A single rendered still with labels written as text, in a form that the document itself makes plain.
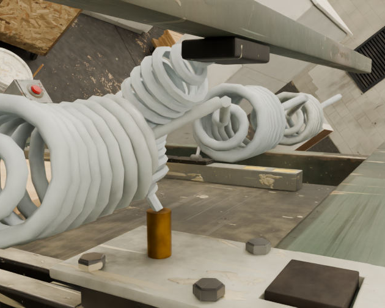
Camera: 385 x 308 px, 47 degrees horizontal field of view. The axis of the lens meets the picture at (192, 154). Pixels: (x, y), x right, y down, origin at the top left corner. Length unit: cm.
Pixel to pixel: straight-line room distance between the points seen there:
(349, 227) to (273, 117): 11
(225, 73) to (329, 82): 603
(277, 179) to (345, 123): 810
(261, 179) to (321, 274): 74
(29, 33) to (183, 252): 310
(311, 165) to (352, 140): 780
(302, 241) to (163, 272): 13
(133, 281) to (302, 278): 9
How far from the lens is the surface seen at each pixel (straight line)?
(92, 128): 21
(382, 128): 891
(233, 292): 25
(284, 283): 25
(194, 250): 30
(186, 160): 108
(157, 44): 500
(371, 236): 38
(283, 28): 28
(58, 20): 331
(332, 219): 42
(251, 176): 101
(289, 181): 98
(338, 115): 912
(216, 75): 339
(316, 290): 25
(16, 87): 173
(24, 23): 329
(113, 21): 487
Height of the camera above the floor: 196
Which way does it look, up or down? 28 degrees down
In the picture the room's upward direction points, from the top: 51 degrees clockwise
